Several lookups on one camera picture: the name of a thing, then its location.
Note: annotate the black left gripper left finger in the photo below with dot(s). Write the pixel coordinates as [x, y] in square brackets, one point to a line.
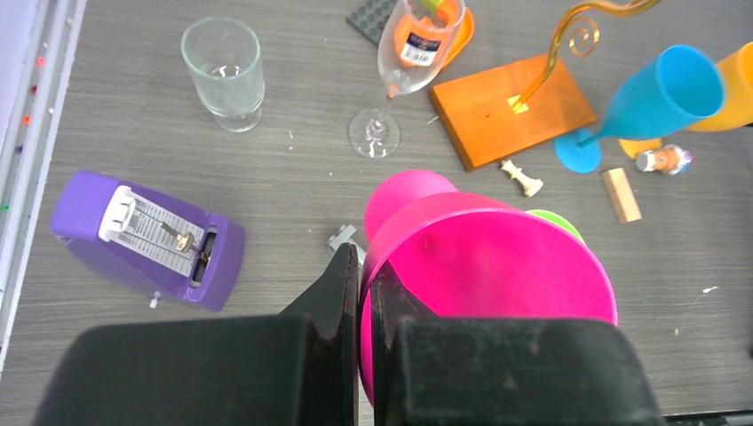
[297, 367]

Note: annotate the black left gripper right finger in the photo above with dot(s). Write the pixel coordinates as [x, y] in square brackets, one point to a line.
[429, 370]

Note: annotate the pink plastic wine glass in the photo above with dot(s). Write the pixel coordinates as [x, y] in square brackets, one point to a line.
[467, 255]

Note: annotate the green plastic wine glass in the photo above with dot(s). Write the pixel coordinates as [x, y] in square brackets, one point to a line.
[557, 220]

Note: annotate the gold rack with wooden base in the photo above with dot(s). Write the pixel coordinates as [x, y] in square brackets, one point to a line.
[504, 110]

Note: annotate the clear stemmed wine glass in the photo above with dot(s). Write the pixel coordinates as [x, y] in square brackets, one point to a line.
[372, 132]

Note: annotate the blue plastic wine glass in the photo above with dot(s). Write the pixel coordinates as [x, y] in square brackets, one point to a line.
[678, 88]

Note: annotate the yellow plastic wine glass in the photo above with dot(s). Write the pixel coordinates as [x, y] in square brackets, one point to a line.
[736, 70]

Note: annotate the grey metal T-shaped part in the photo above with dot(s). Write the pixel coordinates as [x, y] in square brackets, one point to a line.
[345, 235]

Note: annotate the white chess piece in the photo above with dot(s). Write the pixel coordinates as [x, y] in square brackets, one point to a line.
[530, 186]

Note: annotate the small wooden block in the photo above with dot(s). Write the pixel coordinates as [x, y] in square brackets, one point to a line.
[621, 195]

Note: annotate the clear glass tumbler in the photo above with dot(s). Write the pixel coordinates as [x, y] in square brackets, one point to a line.
[223, 58]

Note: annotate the small colourful toy figure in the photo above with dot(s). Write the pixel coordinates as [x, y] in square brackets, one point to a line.
[670, 159]

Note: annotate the orange plastic U-shaped toy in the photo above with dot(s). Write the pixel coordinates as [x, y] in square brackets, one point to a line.
[422, 38]

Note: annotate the grey lego plate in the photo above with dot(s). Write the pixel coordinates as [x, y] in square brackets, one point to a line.
[370, 18]

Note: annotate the green lego brick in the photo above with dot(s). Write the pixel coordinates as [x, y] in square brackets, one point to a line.
[431, 5]

